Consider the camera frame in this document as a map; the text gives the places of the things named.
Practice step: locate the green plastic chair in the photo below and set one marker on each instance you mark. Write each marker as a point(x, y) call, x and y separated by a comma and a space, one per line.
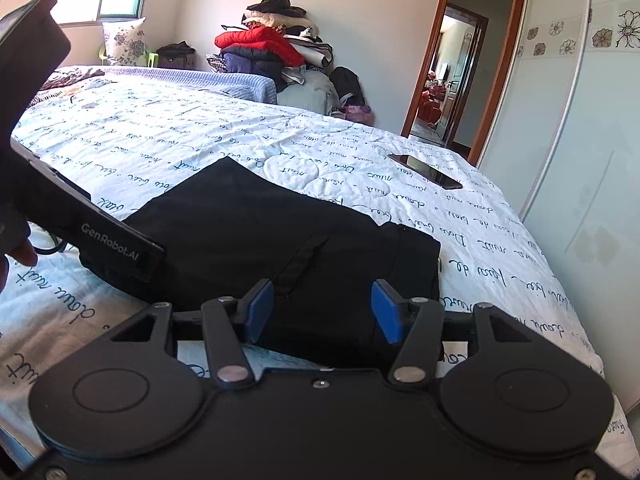
point(152, 60)

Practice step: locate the floral bedspread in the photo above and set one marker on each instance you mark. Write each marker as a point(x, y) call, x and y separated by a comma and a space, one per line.
point(50, 96)

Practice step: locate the pale wardrobe with floral trim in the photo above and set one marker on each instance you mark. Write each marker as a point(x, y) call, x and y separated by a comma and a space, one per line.
point(600, 160)

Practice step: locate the black backpack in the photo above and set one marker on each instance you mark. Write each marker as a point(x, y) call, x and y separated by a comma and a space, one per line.
point(347, 82)

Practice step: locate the blue knit blanket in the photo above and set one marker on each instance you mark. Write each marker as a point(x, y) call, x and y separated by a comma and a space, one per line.
point(225, 85)

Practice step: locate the checked cloth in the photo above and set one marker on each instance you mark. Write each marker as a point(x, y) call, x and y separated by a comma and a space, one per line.
point(215, 62)

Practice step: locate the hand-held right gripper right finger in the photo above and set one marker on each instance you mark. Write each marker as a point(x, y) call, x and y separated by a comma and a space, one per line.
point(386, 310)

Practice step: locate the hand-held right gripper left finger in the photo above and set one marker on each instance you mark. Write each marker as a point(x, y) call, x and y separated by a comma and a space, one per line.
point(260, 310)

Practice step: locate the grey cloth cover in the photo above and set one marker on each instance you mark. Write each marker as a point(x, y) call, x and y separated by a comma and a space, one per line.
point(305, 95)

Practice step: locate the navy jacket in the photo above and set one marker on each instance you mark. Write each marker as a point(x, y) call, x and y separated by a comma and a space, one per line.
point(250, 62)

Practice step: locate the person's left hand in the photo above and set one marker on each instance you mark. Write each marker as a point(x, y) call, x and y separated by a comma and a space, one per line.
point(24, 254)

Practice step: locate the black pants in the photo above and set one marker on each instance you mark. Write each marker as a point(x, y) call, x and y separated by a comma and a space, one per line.
point(225, 210)

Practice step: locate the floral pillow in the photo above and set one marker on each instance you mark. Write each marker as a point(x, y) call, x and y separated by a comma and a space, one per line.
point(125, 42)

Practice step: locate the light blue printed quilt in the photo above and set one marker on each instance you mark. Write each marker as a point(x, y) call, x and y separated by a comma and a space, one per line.
point(150, 135)

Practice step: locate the grey patterned cloth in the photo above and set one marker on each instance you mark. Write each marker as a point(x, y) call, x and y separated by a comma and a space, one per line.
point(75, 77)

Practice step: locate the pile of pale clothes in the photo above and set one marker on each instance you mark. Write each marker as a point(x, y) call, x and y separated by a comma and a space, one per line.
point(312, 52)

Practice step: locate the purple bag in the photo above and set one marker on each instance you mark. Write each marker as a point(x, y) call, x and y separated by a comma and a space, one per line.
point(357, 112)

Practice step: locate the black smartphone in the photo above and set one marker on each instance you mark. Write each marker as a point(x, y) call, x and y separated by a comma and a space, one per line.
point(425, 170)

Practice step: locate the black bag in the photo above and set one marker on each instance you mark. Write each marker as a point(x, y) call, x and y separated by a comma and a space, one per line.
point(175, 57)

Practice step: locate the wooden door frame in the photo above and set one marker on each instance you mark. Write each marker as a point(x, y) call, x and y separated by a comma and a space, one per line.
point(506, 65)

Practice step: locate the black hat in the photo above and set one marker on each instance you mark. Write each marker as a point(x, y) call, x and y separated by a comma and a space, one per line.
point(277, 2)

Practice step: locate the red jacket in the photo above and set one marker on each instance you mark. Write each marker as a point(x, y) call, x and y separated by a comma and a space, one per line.
point(250, 37)

